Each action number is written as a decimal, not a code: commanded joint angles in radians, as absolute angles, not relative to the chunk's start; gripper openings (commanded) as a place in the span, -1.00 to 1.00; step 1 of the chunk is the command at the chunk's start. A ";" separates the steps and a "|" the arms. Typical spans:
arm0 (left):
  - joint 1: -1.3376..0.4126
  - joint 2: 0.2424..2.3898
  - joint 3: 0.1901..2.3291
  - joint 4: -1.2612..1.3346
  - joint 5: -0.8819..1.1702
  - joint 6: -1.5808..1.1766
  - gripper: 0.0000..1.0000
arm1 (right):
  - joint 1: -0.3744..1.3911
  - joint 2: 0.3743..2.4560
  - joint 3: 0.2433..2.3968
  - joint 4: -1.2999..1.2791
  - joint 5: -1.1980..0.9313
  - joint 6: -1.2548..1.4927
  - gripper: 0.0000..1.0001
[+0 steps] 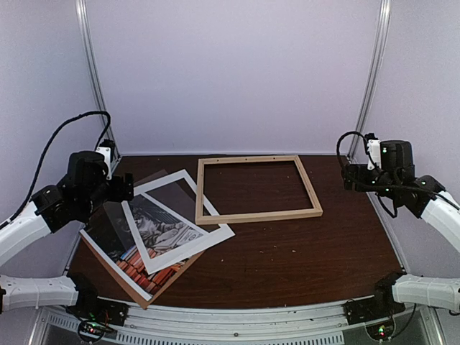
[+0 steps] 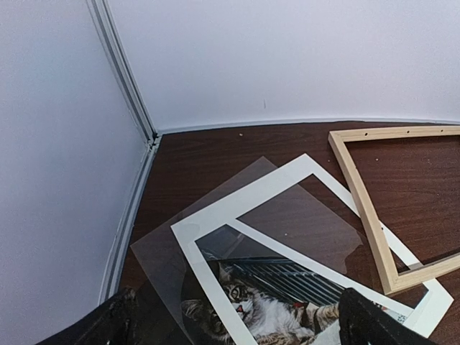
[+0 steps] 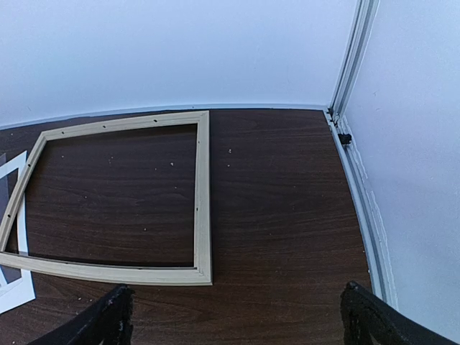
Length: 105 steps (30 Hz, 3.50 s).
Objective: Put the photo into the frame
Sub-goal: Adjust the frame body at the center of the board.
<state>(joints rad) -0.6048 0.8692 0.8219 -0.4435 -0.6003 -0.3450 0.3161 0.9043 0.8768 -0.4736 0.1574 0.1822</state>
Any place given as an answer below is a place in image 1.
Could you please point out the aluminium corner post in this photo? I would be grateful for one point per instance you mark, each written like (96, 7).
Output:
(380, 42)
(85, 32)

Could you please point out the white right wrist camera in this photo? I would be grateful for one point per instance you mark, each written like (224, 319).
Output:
(373, 151)

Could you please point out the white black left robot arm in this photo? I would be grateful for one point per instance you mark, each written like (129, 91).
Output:
(87, 185)

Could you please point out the aluminium front rail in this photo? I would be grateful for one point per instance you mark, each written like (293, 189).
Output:
(324, 323)

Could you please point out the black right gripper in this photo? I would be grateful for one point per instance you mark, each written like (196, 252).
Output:
(349, 178)

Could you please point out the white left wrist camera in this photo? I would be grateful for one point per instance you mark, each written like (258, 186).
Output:
(106, 148)

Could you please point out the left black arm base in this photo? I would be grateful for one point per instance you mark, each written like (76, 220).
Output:
(100, 309)

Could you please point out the round circuit board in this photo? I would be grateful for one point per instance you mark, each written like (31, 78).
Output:
(380, 331)
(90, 332)

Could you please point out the light wooden picture frame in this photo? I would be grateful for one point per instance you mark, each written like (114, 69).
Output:
(240, 218)

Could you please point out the left aluminium corner post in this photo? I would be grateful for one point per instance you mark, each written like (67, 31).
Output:
(85, 32)

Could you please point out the left round circuit board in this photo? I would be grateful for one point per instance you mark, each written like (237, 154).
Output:
(90, 332)

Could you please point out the white mat board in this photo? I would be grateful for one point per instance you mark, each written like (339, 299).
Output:
(163, 236)

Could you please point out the brown backing board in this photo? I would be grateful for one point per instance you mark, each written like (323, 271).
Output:
(131, 276)

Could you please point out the clear acrylic sheet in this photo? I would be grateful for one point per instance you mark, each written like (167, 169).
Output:
(177, 195)

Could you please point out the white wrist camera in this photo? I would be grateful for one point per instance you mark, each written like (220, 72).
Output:
(373, 151)
(106, 148)

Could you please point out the right aluminium corner post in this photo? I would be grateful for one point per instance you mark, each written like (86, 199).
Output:
(380, 42)

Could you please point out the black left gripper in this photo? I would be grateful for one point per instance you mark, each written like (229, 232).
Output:
(118, 195)

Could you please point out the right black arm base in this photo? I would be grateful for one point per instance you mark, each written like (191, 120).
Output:
(380, 305)

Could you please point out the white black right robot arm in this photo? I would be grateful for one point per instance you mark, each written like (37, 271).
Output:
(390, 173)

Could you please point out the books photo print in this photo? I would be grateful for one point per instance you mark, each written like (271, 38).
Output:
(109, 233)

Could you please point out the right round circuit board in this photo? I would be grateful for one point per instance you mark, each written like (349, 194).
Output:
(380, 331)

